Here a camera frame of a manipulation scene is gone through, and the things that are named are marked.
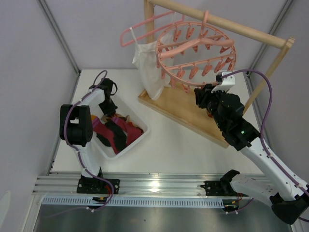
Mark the white slotted cable duct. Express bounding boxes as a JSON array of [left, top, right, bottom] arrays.
[[42, 196, 236, 208]]

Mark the white plastic basket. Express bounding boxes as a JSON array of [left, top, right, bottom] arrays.
[[84, 90, 149, 160]]

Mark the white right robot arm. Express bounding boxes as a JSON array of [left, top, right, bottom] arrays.
[[194, 84, 309, 225]]

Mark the beige argyle sock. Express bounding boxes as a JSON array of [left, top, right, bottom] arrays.
[[100, 115, 113, 123], [206, 110, 213, 118]]

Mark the wooden clothes rack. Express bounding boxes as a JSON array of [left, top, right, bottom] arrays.
[[138, 0, 295, 148]]

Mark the aluminium mounting rail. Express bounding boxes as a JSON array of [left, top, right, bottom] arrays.
[[32, 172, 276, 197]]

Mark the white camisole top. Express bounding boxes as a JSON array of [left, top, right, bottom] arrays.
[[130, 28, 170, 101]]

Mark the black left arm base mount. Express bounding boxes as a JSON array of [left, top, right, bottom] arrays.
[[76, 176, 112, 194]]

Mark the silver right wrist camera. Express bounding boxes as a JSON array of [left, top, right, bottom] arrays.
[[211, 72, 236, 92]]

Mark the pink round clip hanger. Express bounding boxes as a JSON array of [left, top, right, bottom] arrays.
[[155, 11, 237, 92]]

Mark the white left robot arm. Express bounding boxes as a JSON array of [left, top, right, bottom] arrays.
[[59, 78, 118, 184]]

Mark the magenta striped sock yellow cuff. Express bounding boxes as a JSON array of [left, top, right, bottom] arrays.
[[91, 115, 105, 135]]

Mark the pink clothes hanger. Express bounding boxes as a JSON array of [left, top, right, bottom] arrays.
[[119, 11, 185, 47]]

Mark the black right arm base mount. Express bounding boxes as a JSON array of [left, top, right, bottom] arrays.
[[200, 180, 232, 196]]

